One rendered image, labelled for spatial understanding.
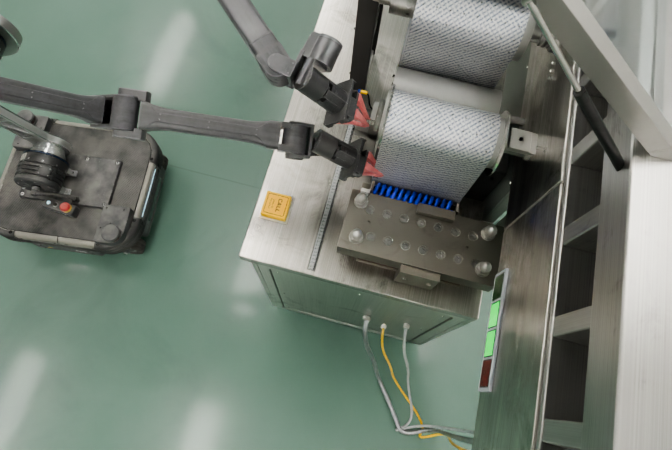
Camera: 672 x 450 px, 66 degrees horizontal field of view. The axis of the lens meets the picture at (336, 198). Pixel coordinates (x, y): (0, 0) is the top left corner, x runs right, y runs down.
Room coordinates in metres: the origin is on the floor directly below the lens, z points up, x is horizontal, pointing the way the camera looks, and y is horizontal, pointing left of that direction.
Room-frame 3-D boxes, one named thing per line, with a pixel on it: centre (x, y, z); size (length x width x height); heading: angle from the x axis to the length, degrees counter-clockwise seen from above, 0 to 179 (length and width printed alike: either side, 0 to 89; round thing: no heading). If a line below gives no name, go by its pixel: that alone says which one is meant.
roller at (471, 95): (0.69, -0.23, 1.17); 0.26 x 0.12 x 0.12; 81
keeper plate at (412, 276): (0.30, -0.23, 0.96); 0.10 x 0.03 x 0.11; 81
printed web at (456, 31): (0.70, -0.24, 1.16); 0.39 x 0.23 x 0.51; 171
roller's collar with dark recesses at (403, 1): (0.84, -0.11, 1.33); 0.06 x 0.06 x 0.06; 81
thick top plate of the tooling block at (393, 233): (0.39, -0.22, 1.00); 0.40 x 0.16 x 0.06; 81
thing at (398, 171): (0.51, -0.20, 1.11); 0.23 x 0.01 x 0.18; 81
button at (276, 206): (0.47, 0.16, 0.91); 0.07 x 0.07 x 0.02; 81
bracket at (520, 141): (0.55, -0.39, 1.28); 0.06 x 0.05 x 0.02; 81
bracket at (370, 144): (0.63, -0.06, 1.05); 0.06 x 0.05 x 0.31; 81
